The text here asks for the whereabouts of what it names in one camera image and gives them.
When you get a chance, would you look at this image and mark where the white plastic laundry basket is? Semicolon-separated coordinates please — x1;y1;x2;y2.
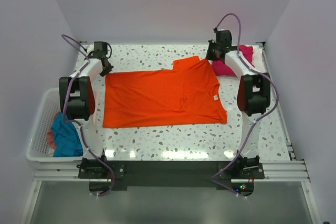
26;88;82;163

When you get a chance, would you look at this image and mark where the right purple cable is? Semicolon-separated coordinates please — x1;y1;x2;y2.
211;13;279;192

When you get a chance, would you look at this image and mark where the folded magenta t-shirt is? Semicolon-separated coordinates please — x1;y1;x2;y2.
211;45;254;77

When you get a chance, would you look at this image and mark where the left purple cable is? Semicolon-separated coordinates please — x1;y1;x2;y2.
61;34;116;197

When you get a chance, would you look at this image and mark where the purple cable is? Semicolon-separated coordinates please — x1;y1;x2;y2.
61;34;116;197
211;13;279;192

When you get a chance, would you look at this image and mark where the orange t-shirt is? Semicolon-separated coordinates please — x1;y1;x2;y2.
102;56;227;128

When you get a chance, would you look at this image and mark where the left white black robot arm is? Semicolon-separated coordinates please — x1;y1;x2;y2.
59;41;113;158

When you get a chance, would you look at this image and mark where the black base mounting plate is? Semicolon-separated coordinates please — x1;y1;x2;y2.
77;158;265;196

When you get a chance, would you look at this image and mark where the blue t-shirt in basket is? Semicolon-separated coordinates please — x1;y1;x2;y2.
53;113;83;157

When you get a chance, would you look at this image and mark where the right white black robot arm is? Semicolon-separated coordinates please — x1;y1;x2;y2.
206;28;271;158

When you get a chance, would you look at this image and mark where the folded white t-shirt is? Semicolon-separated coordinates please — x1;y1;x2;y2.
252;45;266;72

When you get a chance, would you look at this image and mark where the pink garment in basket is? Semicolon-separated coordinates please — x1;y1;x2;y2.
46;111;61;150

